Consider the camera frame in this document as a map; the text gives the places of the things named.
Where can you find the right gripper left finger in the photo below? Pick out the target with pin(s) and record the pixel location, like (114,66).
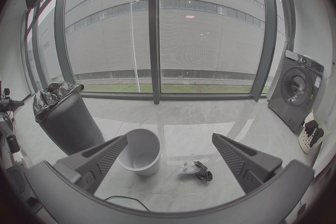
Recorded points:
(105,160)

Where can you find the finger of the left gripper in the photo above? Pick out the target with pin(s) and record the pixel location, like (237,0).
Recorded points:
(16,104)

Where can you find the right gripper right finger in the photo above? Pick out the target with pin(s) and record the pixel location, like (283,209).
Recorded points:
(236,160)

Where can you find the black plastic bag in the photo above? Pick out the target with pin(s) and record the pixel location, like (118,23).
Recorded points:
(44,102)

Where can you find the black plastic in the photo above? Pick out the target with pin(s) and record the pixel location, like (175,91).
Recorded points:
(202,175)

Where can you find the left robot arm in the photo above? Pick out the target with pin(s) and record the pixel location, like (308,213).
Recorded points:
(13,144)

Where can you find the white trash bin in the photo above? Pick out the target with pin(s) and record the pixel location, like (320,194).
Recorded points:
(147,144)

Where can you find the dark grey round chair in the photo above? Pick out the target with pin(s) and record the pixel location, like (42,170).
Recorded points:
(68,123)

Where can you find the white laundry basket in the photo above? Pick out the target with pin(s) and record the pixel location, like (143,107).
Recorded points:
(307,143)

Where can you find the black garment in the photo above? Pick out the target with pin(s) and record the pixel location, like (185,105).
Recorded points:
(312,128)

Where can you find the grey washing machine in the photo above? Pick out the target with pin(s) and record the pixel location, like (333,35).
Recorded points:
(296,91)

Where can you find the window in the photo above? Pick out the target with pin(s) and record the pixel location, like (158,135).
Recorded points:
(154,34)

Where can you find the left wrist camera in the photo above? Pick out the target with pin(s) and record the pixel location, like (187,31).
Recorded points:
(6,92)

